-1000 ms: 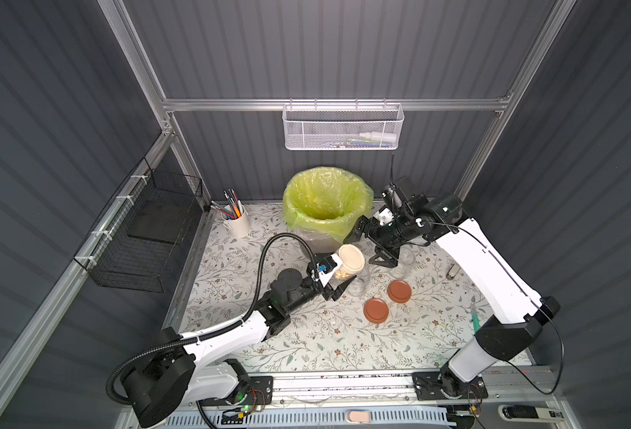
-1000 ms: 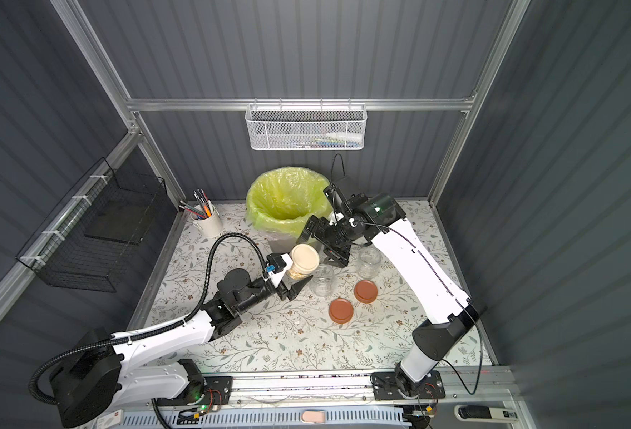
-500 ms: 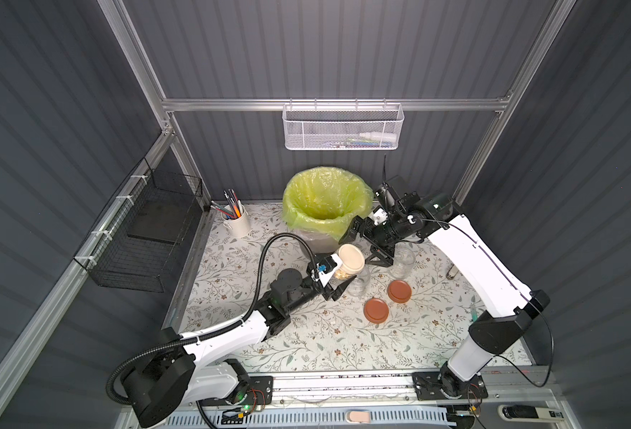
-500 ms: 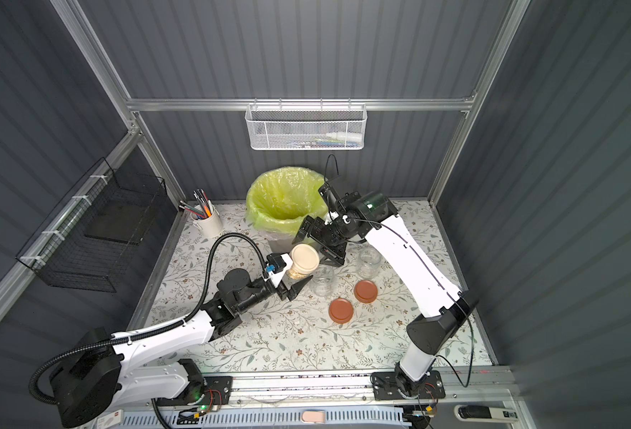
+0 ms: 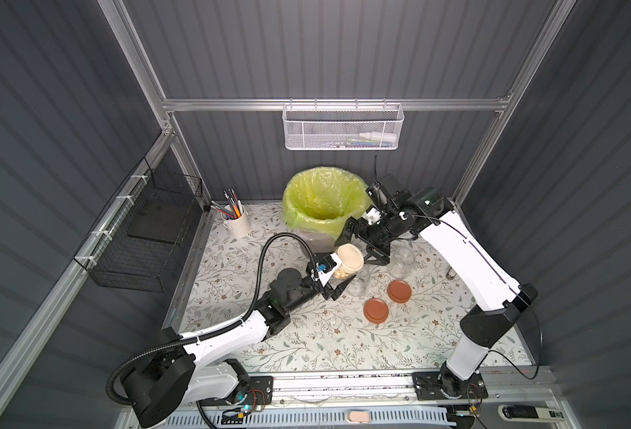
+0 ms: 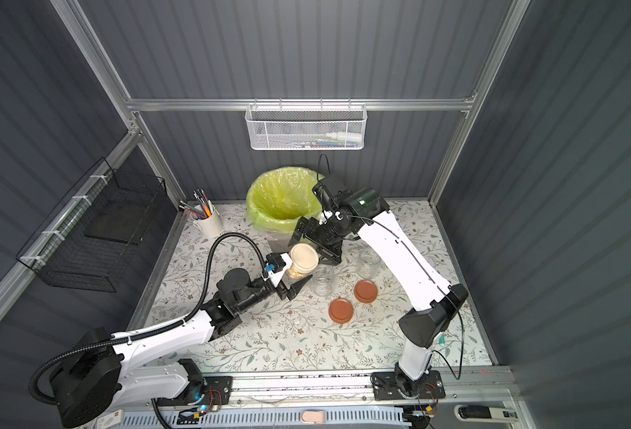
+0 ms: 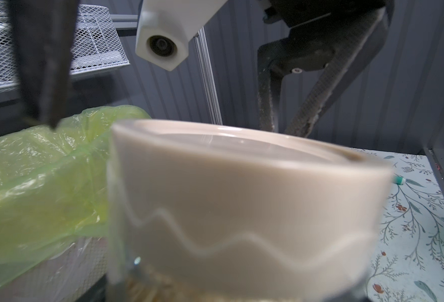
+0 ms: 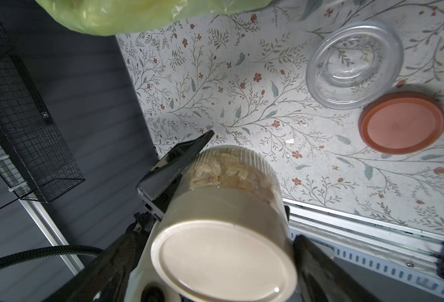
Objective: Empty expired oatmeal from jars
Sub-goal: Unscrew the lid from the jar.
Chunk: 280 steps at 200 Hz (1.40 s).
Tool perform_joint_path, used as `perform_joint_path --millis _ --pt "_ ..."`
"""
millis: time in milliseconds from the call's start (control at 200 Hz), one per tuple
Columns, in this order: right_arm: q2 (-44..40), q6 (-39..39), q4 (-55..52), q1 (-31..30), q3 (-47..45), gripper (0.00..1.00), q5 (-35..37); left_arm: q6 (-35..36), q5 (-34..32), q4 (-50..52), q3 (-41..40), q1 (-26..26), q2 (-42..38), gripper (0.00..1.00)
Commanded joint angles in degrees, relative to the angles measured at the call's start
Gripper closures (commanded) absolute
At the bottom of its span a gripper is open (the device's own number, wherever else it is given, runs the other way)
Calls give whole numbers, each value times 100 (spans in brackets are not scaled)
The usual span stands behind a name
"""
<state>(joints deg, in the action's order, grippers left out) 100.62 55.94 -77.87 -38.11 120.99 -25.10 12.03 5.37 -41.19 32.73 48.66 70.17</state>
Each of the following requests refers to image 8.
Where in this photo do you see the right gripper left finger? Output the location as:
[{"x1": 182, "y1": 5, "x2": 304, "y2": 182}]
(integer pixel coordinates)
[{"x1": 45, "y1": 232, "x2": 146, "y2": 301}]

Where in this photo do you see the oatmeal jar with beige lid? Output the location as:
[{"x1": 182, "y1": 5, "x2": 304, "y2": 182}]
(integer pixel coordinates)
[{"x1": 151, "y1": 145, "x2": 297, "y2": 301}]

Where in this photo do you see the black wire side basket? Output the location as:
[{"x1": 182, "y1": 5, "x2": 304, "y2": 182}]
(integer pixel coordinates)
[{"x1": 0, "y1": 21, "x2": 85, "y2": 203}]

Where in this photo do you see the oatmeal jar with terracotta lid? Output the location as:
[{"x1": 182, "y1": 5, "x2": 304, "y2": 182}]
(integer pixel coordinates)
[{"x1": 306, "y1": 21, "x2": 404, "y2": 109}]

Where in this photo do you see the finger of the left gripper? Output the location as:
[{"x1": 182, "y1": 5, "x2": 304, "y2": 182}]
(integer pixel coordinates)
[{"x1": 136, "y1": 130, "x2": 214, "y2": 219}]

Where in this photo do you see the black corrugated cable conduit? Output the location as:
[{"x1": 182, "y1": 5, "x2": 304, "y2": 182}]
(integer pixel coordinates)
[{"x1": 0, "y1": 244, "x2": 104, "y2": 282}]

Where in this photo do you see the grey bin with green bag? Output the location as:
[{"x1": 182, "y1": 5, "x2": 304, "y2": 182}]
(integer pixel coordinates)
[{"x1": 37, "y1": 0, "x2": 271, "y2": 36}]

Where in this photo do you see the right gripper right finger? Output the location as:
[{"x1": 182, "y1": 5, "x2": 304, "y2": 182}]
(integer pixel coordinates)
[{"x1": 293, "y1": 235, "x2": 380, "y2": 302}]

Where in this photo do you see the terracotta jar lid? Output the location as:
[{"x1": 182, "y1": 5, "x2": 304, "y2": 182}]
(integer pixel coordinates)
[{"x1": 358, "y1": 91, "x2": 444, "y2": 155}]

